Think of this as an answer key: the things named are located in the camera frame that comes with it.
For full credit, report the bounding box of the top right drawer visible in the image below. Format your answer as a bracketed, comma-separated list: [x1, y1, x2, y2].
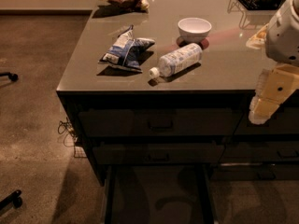
[235, 107, 299, 135]

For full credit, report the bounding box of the open bottom drawer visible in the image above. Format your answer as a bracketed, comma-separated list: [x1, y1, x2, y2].
[100, 164, 219, 224]

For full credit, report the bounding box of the tangled floor cable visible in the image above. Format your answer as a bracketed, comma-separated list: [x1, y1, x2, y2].
[57, 117, 78, 147]

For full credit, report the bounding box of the black chair leg lower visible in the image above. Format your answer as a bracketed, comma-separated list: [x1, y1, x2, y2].
[0, 189, 22, 210]

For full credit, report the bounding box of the black chair caster upper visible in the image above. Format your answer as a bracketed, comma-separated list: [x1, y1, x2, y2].
[0, 72, 18, 82]

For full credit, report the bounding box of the middle left drawer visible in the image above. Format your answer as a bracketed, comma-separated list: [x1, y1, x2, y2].
[93, 142, 224, 164]

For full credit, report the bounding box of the blue white chip bag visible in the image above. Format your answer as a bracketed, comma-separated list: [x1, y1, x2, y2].
[100, 25, 155, 73]

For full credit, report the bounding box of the top left drawer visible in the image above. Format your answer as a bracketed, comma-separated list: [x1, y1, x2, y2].
[78, 108, 242, 137]

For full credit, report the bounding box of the middle right drawer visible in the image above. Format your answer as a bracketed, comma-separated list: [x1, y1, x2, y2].
[220, 141, 299, 163]

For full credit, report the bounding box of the bottom right drawer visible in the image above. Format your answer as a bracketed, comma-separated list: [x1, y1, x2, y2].
[207, 163, 299, 181]

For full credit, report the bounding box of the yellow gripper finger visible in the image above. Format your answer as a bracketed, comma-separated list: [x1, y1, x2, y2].
[249, 63, 299, 125]
[246, 24, 268, 49]

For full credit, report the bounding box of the dark cabinet counter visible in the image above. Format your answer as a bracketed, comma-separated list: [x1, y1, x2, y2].
[57, 0, 299, 180]

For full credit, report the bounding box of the white ceramic bowl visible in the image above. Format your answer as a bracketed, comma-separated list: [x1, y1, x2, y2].
[178, 18, 212, 43]

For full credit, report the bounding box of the clear blue-label plastic bottle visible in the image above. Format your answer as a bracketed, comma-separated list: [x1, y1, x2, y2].
[149, 43, 202, 79]

